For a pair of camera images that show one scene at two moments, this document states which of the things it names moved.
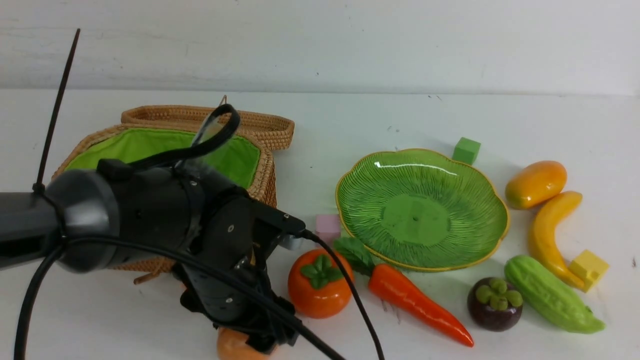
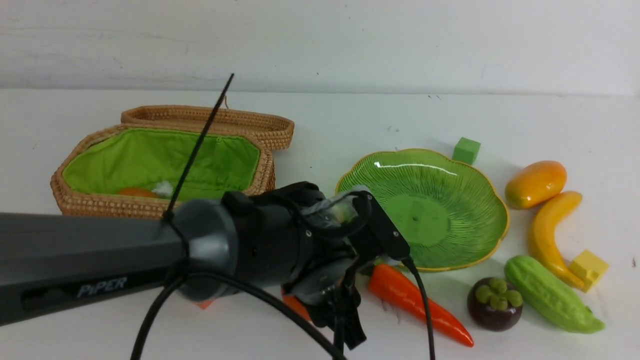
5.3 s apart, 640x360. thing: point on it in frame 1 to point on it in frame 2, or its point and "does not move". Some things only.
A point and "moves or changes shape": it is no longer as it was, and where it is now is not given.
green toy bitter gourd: [550, 298] does not move
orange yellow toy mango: [535, 183] does not move
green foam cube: [466, 150] does not move
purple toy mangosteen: [494, 304] does not move
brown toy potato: [233, 345] moves or changes shape
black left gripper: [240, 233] to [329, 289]
